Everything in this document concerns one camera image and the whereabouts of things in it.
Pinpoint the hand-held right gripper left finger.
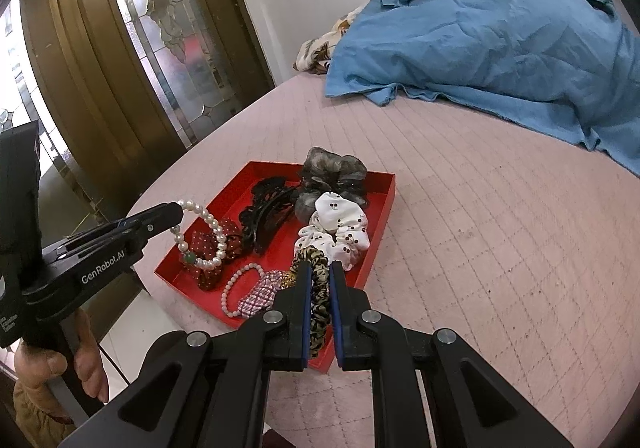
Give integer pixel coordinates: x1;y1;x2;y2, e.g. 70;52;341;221
65;259;314;448

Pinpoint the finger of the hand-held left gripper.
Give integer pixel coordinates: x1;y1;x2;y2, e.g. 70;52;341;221
22;202;185;309

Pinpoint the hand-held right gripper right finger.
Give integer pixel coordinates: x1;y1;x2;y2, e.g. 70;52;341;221
329;261;573;448

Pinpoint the leopard print scrunchie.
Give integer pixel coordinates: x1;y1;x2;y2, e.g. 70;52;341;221
290;245;333;360

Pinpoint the red checked scrunchie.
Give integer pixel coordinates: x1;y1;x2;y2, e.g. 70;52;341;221
236;271;296;316

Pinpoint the pale bead bracelet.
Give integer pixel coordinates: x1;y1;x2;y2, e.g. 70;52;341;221
221;264;266;319

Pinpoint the white dotted scrunchie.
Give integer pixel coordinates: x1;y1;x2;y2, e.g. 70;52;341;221
292;191;371;271

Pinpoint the black hair claw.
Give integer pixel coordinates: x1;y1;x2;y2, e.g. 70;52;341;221
238;177;301;256

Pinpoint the red polka dot scrunchie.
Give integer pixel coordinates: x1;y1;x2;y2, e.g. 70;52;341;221
186;217;244;290

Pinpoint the white pearl bracelet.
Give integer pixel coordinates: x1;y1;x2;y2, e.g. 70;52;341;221
170;199;228;270

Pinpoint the red tray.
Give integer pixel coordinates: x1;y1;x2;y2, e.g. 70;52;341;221
154;159;397;374

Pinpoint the person's left hand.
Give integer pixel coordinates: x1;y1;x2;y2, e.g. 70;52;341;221
14;308;110;401

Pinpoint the grey scrunchie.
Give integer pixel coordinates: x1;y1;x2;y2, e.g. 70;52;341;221
291;147;370;224

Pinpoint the pink quilted bed cover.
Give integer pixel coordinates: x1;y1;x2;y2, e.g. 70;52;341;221
125;73;640;448

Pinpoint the wooden stained glass door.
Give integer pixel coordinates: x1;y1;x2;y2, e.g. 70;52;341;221
0;0;276;229

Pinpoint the floral cloth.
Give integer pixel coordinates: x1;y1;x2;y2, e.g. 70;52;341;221
292;6;371;75

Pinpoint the blue cloth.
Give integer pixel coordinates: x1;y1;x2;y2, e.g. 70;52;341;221
324;0;640;179

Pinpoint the black cable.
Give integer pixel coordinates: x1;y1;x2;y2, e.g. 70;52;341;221
97;338;132;386

